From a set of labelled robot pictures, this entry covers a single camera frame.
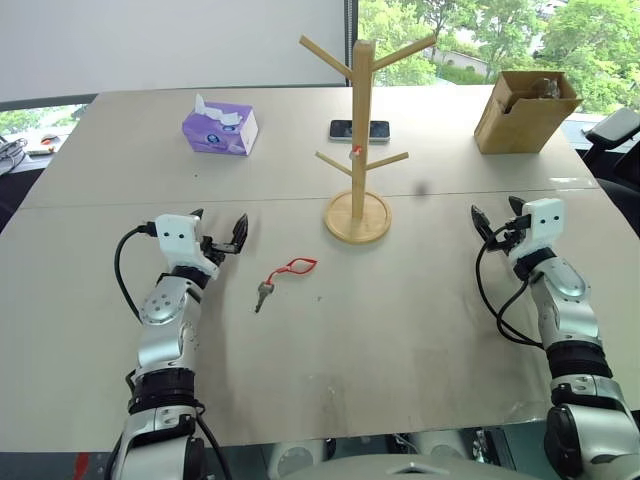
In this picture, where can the wooden tree-shaped hanging rack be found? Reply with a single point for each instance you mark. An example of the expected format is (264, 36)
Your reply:
(358, 150)

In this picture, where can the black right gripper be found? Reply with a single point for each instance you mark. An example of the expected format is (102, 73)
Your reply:
(515, 231)

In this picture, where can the small red white object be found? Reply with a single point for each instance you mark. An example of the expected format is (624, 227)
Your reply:
(49, 139)

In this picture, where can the small red white tag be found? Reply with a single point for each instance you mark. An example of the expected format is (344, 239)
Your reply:
(356, 151)

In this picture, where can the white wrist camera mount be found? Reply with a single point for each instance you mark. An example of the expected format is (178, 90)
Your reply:
(175, 240)
(542, 225)

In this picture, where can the purple tissue box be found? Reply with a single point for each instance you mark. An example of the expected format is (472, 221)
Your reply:
(220, 132)

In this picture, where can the black smartphone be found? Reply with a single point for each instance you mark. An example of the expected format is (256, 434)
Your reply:
(380, 131)

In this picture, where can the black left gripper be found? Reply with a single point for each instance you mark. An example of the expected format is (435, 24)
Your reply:
(216, 250)

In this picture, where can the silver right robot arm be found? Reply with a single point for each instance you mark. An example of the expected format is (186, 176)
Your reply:
(565, 310)

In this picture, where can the dark window frame post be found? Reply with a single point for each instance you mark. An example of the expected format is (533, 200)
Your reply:
(351, 40)

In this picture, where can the grey robot torso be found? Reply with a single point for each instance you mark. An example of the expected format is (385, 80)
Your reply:
(400, 467)

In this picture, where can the grey items in cardboard box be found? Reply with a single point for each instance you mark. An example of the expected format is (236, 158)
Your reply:
(545, 87)

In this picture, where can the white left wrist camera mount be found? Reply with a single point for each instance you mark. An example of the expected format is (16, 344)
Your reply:
(175, 240)

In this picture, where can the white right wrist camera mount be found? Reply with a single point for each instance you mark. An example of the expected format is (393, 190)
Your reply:
(542, 225)

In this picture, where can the brown cardboard box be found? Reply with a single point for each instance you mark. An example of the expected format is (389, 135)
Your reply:
(520, 125)

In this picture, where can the black office chair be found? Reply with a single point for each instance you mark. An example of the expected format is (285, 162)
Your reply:
(612, 130)

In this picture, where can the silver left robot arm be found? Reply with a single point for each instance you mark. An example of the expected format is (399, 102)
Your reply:
(165, 320)

